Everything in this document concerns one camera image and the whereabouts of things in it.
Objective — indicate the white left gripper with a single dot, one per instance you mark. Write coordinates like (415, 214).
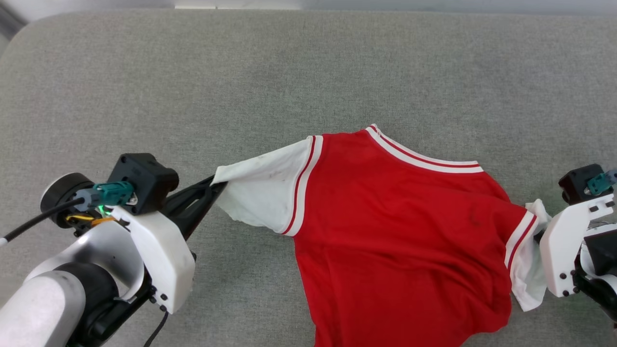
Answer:
(166, 260)

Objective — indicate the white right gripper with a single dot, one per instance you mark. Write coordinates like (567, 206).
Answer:
(561, 250)

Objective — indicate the red and white jersey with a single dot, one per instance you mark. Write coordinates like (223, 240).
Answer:
(395, 231)

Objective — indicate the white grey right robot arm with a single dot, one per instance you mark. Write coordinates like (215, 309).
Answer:
(602, 255)

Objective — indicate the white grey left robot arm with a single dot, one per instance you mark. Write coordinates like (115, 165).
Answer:
(43, 308)

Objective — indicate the grey fabric sofa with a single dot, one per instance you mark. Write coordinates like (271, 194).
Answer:
(289, 72)

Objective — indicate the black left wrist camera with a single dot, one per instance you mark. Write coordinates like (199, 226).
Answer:
(144, 178)

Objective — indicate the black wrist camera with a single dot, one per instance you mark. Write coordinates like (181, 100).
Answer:
(576, 185)
(144, 178)

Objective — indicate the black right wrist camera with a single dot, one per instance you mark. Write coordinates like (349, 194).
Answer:
(576, 185)

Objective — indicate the teal right camera connector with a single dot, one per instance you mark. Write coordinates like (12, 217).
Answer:
(600, 182)

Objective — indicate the teal camera connector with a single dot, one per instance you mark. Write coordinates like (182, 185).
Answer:
(113, 193)
(600, 182)

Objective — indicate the teal left camera connector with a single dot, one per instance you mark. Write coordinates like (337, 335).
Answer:
(113, 193)

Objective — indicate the grey metal rail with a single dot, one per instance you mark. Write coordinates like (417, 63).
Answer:
(7, 24)

